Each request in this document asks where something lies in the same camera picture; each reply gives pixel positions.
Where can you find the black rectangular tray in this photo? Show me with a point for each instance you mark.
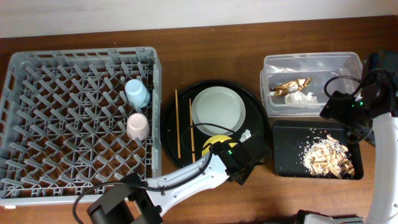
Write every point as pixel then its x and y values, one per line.
pixel 290 138

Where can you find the blue cup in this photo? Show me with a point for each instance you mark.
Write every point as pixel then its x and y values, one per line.
pixel 137 93

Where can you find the grey dishwasher rack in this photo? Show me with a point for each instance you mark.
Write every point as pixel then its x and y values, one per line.
pixel 63 122

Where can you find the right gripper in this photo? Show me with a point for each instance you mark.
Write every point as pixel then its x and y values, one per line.
pixel 333 106

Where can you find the pink cup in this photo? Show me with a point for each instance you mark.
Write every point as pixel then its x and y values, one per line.
pixel 137 127

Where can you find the clear plastic bin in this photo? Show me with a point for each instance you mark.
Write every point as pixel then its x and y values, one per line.
pixel 320 67

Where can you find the white tissue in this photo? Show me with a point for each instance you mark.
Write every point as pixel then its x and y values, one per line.
pixel 299 98

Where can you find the yellow bowl with food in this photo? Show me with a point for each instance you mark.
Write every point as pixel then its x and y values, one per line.
pixel 215 139

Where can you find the wooden chopstick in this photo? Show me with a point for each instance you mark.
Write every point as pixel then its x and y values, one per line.
pixel 177 125
pixel 192 132

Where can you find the round black tray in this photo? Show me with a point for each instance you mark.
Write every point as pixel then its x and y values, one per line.
pixel 256 121

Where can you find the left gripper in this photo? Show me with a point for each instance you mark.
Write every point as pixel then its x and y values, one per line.
pixel 259 149

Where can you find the gold snack wrapper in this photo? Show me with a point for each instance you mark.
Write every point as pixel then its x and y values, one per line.
pixel 291 86

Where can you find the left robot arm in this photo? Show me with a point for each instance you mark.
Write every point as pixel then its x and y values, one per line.
pixel 132 200

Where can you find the grey plate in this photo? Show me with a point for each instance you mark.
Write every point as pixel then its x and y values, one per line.
pixel 220 106

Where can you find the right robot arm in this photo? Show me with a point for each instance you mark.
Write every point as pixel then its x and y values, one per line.
pixel 370 113

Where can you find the pile of food scraps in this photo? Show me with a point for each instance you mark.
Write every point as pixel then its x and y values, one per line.
pixel 327 156

